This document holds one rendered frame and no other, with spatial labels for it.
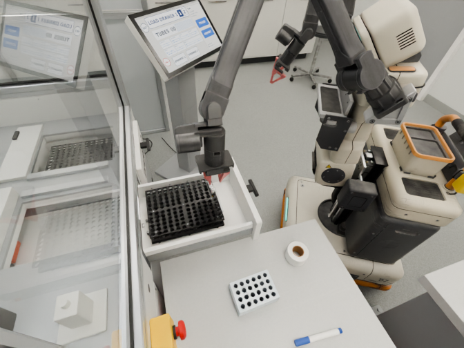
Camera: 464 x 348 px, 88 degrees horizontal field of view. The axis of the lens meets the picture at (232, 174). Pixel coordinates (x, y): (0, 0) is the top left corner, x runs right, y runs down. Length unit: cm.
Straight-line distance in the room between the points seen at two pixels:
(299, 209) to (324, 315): 86
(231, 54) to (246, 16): 8
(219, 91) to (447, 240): 210
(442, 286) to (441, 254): 121
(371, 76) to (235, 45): 37
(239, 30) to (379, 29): 44
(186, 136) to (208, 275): 45
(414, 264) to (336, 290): 127
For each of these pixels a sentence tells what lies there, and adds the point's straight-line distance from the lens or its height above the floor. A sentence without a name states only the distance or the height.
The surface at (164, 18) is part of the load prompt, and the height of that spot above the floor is 116.
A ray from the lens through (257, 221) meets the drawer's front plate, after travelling 72.
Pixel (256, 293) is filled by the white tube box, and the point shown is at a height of 80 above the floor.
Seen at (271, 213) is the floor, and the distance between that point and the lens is 187.
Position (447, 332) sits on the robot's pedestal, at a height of 63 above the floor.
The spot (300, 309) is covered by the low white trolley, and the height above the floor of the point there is 76.
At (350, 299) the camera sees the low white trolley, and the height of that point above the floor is 76.
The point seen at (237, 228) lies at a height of 89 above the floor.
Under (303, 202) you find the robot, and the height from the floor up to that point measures 28.
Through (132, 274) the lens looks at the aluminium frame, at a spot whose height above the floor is 99.
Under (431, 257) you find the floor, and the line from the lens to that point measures 222.
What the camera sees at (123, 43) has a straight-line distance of 218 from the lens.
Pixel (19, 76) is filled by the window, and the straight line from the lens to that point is 35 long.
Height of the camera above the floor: 153
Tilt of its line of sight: 48 degrees down
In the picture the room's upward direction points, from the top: 4 degrees clockwise
